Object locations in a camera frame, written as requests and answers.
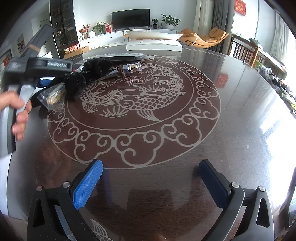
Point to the wooden chair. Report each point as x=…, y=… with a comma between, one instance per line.
x=243, y=50

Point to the cardboard box on floor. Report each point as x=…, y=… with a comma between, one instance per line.
x=71, y=51

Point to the red wall hanging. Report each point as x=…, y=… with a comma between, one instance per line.
x=240, y=7

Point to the black keyboard box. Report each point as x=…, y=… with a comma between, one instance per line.
x=123, y=57

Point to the clear bag of sticks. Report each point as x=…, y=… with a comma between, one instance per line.
x=53, y=98

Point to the white tv cabinet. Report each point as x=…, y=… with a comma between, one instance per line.
x=115, y=38

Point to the orange lounge chair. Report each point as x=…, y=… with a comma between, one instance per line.
x=214, y=37

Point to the white flat box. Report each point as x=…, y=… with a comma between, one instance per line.
x=167, y=45

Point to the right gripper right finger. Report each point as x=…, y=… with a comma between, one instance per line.
x=257, y=221

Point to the red flower vase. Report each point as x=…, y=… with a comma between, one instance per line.
x=84, y=31

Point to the green potted plant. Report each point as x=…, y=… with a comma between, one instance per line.
x=170, y=21

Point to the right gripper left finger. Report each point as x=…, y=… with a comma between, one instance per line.
x=54, y=212

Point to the black velvet pouch right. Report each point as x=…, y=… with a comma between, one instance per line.
x=94, y=69

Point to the glass perfume bottle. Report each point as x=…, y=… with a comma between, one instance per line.
x=125, y=69

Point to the black flat television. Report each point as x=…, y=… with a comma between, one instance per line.
x=130, y=18

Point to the dark bookshelf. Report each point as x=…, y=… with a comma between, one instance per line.
x=62, y=19

